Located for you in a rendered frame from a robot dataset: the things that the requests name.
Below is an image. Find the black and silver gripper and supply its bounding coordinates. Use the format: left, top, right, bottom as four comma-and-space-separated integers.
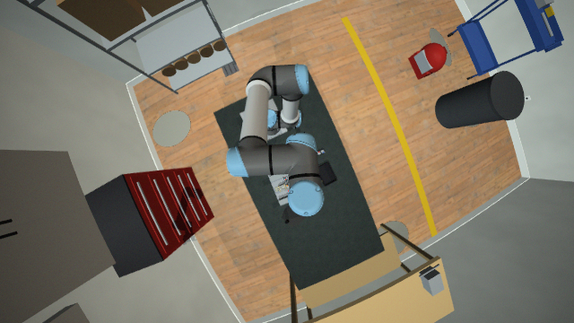
282, 205, 307, 227

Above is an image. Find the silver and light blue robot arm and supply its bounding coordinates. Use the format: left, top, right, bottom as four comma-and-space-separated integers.
226, 64, 324, 216

